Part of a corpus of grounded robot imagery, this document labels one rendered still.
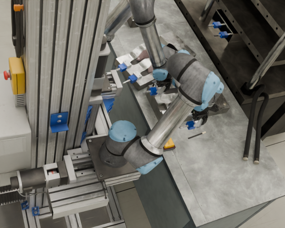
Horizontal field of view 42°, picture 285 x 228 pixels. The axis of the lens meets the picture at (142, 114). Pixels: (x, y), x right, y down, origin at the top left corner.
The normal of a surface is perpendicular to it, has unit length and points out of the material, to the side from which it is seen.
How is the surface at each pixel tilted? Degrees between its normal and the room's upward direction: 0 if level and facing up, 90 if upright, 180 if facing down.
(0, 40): 0
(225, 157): 0
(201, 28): 0
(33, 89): 90
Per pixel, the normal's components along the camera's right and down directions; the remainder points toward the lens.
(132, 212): 0.24, -0.57
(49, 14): 0.34, 0.81
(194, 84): -0.43, 0.14
